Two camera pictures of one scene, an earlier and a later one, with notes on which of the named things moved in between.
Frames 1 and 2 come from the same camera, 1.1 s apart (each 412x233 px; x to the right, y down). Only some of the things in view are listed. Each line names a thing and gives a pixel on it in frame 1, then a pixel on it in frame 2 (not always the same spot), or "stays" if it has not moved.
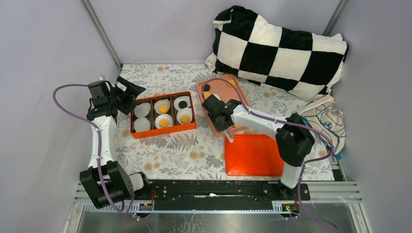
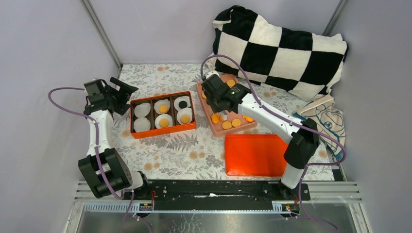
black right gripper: [219, 127] → [214, 108]
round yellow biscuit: [185, 119] stays
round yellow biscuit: [164, 123] stays
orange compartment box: [162, 114] stays
